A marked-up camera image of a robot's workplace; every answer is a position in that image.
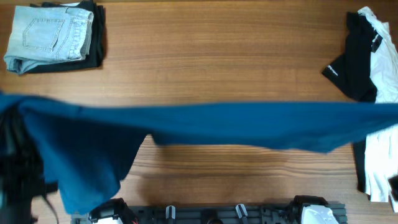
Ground blue t-shirt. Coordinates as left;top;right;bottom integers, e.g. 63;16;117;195
0;91;398;215

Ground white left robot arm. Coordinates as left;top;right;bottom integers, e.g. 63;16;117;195
1;106;146;223

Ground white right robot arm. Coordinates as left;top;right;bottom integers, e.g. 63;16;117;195
287;195;338;224

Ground folded black garment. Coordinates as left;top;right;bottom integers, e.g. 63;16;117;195
27;1;105;73

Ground black t-shirt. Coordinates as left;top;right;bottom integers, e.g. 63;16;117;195
322;12;382;193

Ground folded light blue jeans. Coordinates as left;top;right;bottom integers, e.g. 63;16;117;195
4;6;94;75

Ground white garment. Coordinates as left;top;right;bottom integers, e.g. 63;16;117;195
358;7;397;212

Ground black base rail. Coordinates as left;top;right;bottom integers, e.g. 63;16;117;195
70;202;348;224

